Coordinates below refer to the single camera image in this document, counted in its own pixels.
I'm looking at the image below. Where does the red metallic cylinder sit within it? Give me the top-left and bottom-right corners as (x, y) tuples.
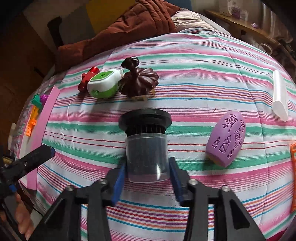
(78, 66), (100, 93)

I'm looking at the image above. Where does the yellow orange plastic comb piece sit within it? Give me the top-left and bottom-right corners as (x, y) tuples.
(30, 105), (39, 120)

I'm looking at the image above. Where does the person's left hand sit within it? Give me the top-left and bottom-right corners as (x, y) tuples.
(0, 193), (35, 241)

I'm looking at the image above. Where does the magenta perforated stand piece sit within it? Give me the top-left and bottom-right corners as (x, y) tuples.
(40, 94), (49, 106)

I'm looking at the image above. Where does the green plastic stand piece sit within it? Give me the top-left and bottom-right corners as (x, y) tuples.
(32, 94), (43, 110)

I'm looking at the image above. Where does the lilac egg-shaped case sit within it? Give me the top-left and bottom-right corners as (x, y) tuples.
(206, 111), (246, 168)

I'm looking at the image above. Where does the clear jar with black lid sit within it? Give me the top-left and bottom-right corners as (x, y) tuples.
(118, 108), (171, 183)

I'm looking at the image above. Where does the striped pink green bedsheet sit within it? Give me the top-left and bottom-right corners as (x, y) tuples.
(29, 29), (295, 240)

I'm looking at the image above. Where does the rust brown quilted blanket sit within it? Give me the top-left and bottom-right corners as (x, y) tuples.
(55, 1), (180, 72)

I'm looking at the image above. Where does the grey yellow blue headboard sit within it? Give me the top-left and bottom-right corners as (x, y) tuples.
(23, 0), (193, 47)

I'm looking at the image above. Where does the wooden side shelf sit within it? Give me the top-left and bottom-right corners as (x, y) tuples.
(205, 10), (295, 66)

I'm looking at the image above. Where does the white tray with pink rim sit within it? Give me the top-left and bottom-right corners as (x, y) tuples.
(16, 86), (60, 190)

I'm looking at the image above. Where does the translucent white tube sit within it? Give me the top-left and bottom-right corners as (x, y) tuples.
(272, 70), (288, 121)

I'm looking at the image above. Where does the orange toothed plastic piece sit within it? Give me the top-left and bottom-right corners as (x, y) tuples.
(290, 143), (296, 212)

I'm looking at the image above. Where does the orange cube block cluster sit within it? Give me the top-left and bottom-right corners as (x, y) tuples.
(25, 118), (37, 137)

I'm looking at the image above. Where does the green white plug-in device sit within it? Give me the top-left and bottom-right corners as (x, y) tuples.
(87, 68), (123, 99)

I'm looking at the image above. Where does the brown pumpkin figure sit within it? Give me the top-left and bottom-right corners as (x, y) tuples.
(118, 56), (159, 100)

